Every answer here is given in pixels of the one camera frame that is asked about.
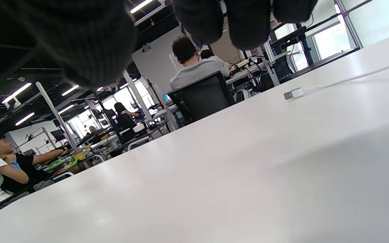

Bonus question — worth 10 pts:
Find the window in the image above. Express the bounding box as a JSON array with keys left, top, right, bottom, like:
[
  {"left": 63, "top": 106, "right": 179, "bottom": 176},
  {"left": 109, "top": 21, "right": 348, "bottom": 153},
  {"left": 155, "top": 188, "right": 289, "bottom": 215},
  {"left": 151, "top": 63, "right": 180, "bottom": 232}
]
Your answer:
[{"left": 312, "top": 21, "right": 358, "bottom": 60}]

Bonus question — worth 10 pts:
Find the black office chair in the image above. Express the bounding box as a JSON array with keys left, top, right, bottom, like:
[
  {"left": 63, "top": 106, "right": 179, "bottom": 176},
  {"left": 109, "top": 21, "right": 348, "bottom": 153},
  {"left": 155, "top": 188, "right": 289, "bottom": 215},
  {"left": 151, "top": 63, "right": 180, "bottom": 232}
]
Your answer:
[{"left": 167, "top": 71, "right": 236, "bottom": 125}]

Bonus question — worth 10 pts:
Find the person's right hand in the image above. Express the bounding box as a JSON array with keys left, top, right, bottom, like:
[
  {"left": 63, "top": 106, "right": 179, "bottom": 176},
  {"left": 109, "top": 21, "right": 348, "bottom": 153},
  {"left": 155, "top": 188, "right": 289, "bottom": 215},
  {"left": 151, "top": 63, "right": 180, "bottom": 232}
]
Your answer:
[{"left": 0, "top": 0, "right": 318, "bottom": 89}]

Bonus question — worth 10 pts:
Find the white support post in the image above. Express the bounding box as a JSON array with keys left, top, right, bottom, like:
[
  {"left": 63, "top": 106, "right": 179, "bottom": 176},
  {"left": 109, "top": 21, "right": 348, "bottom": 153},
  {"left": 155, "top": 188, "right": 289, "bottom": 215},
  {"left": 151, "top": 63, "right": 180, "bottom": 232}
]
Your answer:
[
  {"left": 35, "top": 81, "right": 81, "bottom": 153},
  {"left": 122, "top": 69, "right": 178, "bottom": 132}
]

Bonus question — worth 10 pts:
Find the group of ceiling light tubes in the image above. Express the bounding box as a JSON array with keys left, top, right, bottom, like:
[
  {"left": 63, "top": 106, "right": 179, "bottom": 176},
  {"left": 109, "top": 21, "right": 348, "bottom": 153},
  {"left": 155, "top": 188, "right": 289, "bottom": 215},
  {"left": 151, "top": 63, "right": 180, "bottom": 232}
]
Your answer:
[{"left": 1, "top": 0, "right": 155, "bottom": 127}]

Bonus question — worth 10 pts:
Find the white USB cable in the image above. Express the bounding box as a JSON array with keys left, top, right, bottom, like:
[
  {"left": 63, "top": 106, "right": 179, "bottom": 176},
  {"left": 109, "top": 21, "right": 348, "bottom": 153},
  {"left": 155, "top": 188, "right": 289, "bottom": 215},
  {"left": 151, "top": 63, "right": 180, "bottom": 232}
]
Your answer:
[{"left": 284, "top": 63, "right": 389, "bottom": 101}]

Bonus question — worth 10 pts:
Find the dark background table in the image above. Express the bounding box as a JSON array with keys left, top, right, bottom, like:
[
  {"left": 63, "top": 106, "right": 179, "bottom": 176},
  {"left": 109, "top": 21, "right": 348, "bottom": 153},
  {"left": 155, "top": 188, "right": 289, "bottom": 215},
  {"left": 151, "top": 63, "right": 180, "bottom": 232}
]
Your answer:
[{"left": 76, "top": 121, "right": 168, "bottom": 151}]

